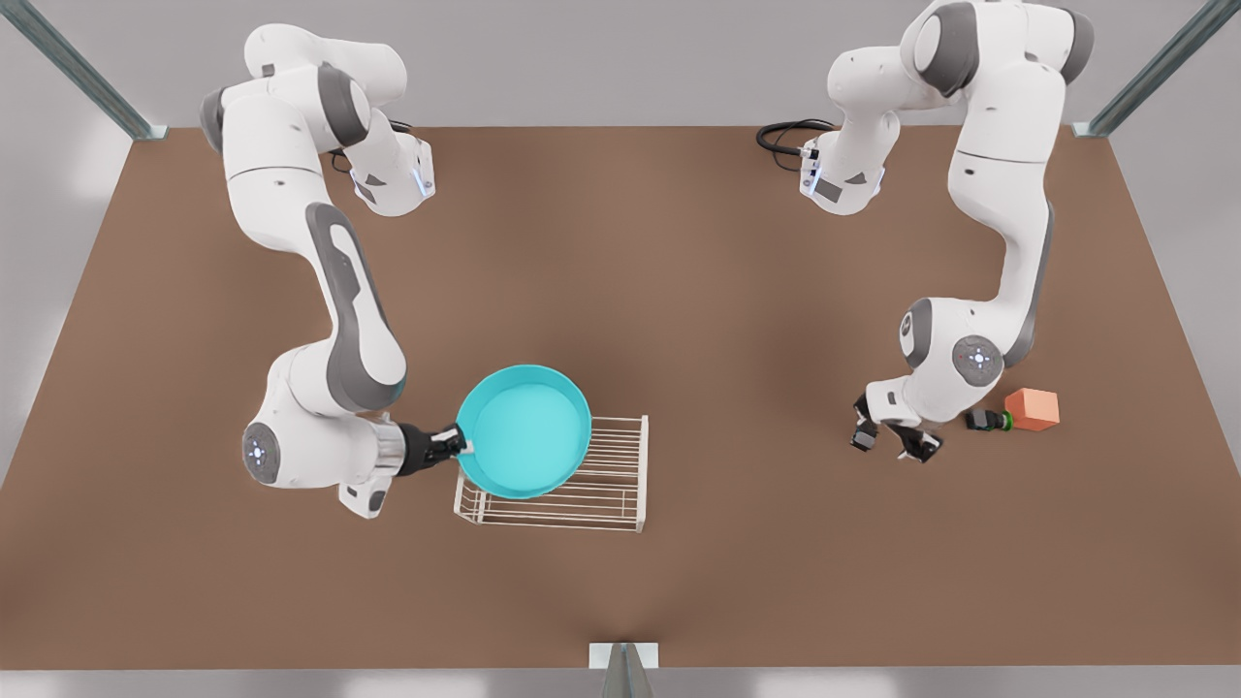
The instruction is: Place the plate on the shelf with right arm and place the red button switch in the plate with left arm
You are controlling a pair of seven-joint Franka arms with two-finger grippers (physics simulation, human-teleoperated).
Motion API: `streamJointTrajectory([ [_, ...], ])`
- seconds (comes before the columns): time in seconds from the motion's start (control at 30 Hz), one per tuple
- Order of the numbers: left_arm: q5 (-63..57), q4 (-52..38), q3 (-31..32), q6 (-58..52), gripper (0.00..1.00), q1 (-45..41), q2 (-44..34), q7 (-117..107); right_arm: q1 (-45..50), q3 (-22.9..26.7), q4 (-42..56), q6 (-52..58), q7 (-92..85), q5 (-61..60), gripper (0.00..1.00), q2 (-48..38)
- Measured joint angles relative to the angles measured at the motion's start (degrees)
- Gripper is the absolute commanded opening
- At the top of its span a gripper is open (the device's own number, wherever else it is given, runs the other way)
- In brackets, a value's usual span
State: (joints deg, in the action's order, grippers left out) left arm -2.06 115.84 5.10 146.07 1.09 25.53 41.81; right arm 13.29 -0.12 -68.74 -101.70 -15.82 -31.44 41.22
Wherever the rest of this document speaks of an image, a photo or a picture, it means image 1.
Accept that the teal round plate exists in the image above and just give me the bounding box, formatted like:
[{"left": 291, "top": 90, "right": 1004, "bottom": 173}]
[{"left": 455, "top": 365, "right": 593, "bottom": 501}]

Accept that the red button switch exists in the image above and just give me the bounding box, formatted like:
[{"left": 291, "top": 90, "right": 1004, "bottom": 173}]
[{"left": 966, "top": 388, "right": 1062, "bottom": 434}]

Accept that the white wire shelf rack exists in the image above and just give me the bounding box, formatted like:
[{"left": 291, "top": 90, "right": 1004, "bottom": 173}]
[{"left": 453, "top": 415, "right": 650, "bottom": 534}]

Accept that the silver frame post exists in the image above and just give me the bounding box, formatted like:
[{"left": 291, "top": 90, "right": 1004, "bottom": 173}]
[
  {"left": 0, "top": 0, "right": 169, "bottom": 143},
  {"left": 588, "top": 641, "right": 661, "bottom": 698},
  {"left": 1070, "top": 0, "right": 1241, "bottom": 140}
]

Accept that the black cable loop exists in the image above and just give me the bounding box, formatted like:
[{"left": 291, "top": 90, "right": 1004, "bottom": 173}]
[
  {"left": 755, "top": 119, "right": 841, "bottom": 175},
  {"left": 328, "top": 120, "right": 414, "bottom": 176}
]

